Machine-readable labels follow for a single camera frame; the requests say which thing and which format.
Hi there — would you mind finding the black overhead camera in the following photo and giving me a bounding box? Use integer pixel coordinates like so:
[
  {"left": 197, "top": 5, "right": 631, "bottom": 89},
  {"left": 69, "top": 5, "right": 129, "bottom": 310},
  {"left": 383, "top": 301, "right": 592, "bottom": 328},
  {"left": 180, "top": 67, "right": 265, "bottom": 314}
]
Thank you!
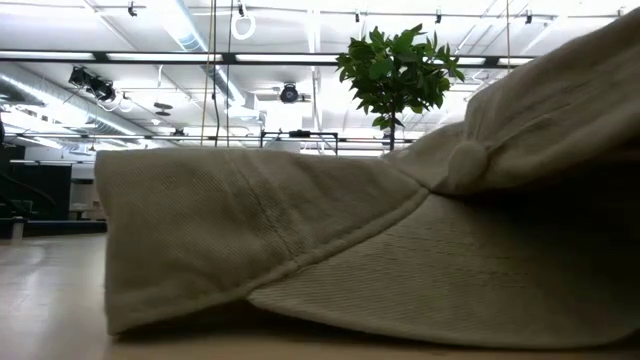
[{"left": 278, "top": 82, "right": 300, "bottom": 105}]

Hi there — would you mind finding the green plant in black pot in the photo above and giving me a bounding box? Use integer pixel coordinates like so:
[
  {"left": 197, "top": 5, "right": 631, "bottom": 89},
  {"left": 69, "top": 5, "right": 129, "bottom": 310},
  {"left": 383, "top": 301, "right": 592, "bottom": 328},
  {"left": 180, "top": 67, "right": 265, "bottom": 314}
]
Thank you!
[{"left": 334, "top": 23, "right": 466, "bottom": 153}]

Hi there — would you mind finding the beige cotton cap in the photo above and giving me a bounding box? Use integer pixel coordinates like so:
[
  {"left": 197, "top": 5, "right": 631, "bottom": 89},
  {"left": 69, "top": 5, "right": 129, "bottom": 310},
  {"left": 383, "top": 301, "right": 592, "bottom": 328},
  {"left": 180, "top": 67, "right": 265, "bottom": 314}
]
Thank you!
[
  {"left": 382, "top": 7, "right": 640, "bottom": 197},
  {"left": 93, "top": 144, "right": 640, "bottom": 350}
]

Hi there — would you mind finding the white cable loop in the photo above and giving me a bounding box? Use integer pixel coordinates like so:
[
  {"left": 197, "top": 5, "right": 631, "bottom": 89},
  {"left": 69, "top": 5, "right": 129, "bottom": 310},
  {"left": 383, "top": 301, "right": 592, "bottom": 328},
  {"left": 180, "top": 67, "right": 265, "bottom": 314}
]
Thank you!
[{"left": 229, "top": 2, "right": 257, "bottom": 42}]

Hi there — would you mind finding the black aluminium table frame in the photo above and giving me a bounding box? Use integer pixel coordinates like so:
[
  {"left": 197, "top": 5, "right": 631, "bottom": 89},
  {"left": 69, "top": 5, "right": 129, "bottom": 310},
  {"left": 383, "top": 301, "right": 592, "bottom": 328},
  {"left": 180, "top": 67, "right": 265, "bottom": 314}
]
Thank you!
[{"left": 0, "top": 217, "right": 109, "bottom": 240}]

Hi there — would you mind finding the black overhead rail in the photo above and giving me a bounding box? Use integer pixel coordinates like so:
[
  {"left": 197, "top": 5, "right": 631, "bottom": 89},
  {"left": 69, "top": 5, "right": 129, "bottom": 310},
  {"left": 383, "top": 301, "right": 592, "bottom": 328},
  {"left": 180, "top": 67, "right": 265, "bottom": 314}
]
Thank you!
[{"left": 0, "top": 48, "right": 539, "bottom": 69}]

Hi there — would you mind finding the black hanging cable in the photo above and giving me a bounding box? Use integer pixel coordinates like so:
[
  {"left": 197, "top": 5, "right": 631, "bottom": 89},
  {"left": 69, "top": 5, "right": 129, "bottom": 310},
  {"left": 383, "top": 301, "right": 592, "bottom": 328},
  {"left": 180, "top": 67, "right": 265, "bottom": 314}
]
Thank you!
[{"left": 212, "top": 0, "right": 221, "bottom": 147}]

